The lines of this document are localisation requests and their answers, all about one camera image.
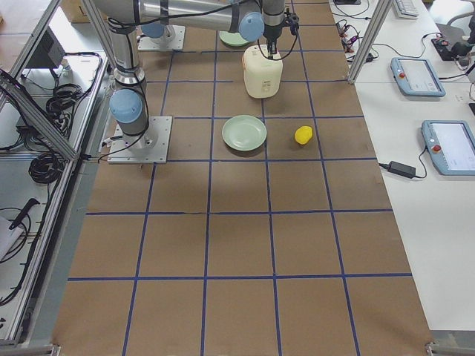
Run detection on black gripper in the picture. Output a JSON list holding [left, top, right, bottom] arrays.
[[262, 0, 285, 56]]

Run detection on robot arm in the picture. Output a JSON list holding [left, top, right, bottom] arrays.
[[94, 1, 285, 95], [141, 22, 176, 42]]

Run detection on green plate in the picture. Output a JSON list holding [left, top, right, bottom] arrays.
[[222, 115, 267, 151], [219, 31, 249, 47]]

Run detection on black power adapter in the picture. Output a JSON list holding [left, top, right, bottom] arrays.
[[387, 161, 416, 179]]

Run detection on aluminium frame post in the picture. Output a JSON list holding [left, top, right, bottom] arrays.
[[347, 0, 391, 84]]

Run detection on teach pendant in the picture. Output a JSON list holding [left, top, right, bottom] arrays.
[[421, 120, 474, 176], [390, 57, 446, 98]]

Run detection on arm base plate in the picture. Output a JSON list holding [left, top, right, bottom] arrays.
[[106, 116, 172, 164], [138, 23, 186, 52]]

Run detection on coiled black cables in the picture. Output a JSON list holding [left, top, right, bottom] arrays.
[[28, 152, 63, 185]]

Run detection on near teach pendant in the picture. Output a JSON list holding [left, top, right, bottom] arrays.
[[421, 120, 474, 176]]

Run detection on green plate right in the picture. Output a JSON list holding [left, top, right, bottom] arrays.
[[222, 115, 267, 151]]

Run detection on far teach pendant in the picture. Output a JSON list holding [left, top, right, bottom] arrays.
[[390, 57, 446, 98]]

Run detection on white keyboard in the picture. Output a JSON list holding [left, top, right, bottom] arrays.
[[393, 0, 419, 19]]

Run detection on green plate left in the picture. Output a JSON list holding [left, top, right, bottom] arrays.
[[219, 31, 249, 47]]

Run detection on white rice cooker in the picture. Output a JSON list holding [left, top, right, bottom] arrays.
[[242, 44, 283, 99]]

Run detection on yellow lemon toy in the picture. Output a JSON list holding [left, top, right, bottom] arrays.
[[294, 125, 313, 145]]

